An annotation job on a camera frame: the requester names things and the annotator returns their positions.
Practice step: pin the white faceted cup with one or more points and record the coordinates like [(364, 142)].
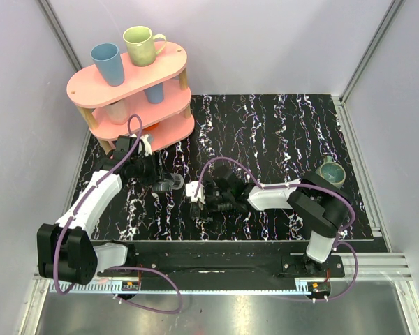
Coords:
[(117, 112)]

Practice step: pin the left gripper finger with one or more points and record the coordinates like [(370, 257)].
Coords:
[(162, 186), (163, 173)]

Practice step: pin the blue plastic tumbler on top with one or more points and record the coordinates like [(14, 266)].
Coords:
[(107, 59)]

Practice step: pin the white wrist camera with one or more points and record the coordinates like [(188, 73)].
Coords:
[(145, 146), (200, 199)]

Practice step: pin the clear plastic canister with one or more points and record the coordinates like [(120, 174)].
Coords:
[(178, 181)]

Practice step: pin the blue cup middle shelf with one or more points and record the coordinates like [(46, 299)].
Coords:
[(155, 94)]

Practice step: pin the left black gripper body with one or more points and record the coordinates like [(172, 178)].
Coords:
[(160, 171)]

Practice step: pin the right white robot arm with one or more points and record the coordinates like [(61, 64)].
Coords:
[(322, 206)]

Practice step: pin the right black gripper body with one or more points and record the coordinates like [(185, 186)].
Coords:
[(212, 194)]

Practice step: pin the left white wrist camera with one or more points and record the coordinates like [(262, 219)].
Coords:
[(145, 146)]

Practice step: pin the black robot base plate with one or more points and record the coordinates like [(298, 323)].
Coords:
[(225, 265)]

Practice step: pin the pink three-tier wooden shelf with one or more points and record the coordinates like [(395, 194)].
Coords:
[(90, 93)]

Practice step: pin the teal ceramic cup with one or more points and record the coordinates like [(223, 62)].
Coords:
[(332, 172)]

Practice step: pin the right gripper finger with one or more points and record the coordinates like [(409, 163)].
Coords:
[(196, 213), (197, 188)]

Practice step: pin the green ceramic mug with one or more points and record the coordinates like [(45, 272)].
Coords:
[(142, 45)]

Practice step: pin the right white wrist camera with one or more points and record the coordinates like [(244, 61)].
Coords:
[(200, 199)]

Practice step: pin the orange object on shelf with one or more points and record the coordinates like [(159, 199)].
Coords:
[(152, 127)]

